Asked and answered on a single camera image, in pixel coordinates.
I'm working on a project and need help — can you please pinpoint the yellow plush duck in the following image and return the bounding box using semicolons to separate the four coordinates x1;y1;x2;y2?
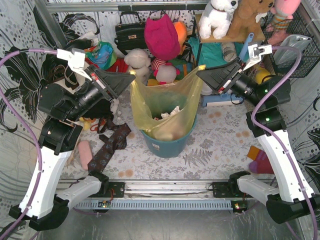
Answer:
253;63;273;84

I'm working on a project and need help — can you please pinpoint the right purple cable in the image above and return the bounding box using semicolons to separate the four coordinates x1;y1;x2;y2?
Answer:
250;45;317;240

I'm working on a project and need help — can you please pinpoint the teal trash bin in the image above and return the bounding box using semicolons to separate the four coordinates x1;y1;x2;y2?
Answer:
140;115;198;159

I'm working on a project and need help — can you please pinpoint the orange plush toy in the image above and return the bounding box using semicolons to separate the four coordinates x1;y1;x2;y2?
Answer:
173;21;187;54

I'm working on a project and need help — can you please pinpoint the yellow trash bag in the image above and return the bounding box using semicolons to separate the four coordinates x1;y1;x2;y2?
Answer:
130;65;205;141

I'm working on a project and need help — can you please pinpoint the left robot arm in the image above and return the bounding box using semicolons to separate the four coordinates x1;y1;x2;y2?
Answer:
9;65;136;231

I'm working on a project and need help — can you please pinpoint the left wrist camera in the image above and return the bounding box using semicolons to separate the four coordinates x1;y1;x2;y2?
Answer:
56;48;91;80

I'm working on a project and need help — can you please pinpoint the purple cable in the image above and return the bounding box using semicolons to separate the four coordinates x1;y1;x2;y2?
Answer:
0;48;61;240
250;45;317;240

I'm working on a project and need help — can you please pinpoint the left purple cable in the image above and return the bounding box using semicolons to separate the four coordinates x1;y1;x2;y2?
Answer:
0;48;61;240

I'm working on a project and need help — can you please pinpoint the magenta fabric bag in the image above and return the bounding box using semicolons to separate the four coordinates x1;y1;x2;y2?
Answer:
144;14;180;61

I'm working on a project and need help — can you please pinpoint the rainbow striped cloth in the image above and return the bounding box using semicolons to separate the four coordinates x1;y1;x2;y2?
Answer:
147;58;193;87

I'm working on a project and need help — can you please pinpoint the crumpled paper trash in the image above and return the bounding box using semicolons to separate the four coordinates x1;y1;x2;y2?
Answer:
154;106;181;121

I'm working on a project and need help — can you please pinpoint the cream canvas tote bag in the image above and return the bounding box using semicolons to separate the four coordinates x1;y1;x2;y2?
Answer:
47;64;80;90

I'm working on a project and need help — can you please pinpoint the pink plush toy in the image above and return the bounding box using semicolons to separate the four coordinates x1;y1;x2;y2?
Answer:
270;0;301;26

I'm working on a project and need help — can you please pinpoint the red garment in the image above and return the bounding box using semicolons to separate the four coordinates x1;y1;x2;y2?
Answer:
106;58;129;73

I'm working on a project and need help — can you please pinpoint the pink plush pig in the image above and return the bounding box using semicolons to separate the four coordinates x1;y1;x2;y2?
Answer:
151;58;180;85

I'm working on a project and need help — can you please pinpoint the silver foil pouch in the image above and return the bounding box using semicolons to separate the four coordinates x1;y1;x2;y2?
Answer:
273;34;312;66

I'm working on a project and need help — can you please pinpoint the blue flat mop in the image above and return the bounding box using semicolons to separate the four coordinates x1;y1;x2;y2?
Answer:
201;32;254;107

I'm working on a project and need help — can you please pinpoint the black leather handbag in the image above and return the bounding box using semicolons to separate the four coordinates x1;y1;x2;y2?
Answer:
114;11;148;55

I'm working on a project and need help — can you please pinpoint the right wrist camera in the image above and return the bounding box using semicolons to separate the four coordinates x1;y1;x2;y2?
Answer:
243;42;272;71

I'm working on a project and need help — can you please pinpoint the black hat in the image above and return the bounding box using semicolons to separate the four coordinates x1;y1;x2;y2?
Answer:
63;39;93;52

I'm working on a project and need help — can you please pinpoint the brown floral necktie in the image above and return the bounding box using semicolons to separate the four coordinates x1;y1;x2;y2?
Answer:
87;119;131;174

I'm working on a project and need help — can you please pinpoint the wooden metal shelf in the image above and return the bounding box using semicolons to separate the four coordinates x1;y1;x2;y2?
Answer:
188;13;266;73

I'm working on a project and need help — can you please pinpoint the pink fuzzy case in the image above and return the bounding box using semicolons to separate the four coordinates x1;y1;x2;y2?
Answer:
78;140;93;171

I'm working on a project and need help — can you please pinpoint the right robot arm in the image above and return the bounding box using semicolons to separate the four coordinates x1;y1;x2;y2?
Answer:
196;60;320;224

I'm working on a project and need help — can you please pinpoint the brown teddy bear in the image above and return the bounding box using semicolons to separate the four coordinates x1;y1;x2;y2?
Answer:
227;0;275;41

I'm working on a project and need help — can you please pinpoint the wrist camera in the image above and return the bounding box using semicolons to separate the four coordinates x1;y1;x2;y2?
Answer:
243;42;272;71
56;48;91;80

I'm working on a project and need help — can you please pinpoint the white plush dog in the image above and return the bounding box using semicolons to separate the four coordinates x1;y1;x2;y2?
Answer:
198;0;239;40

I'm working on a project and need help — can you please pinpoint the black wire basket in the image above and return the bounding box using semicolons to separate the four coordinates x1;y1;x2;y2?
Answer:
259;9;320;79

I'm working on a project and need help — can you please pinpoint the teal folded towel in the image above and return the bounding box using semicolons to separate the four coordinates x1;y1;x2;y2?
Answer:
188;37;244;68

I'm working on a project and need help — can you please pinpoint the white plush lamb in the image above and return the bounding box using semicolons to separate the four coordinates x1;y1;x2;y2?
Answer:
124;48;151;84

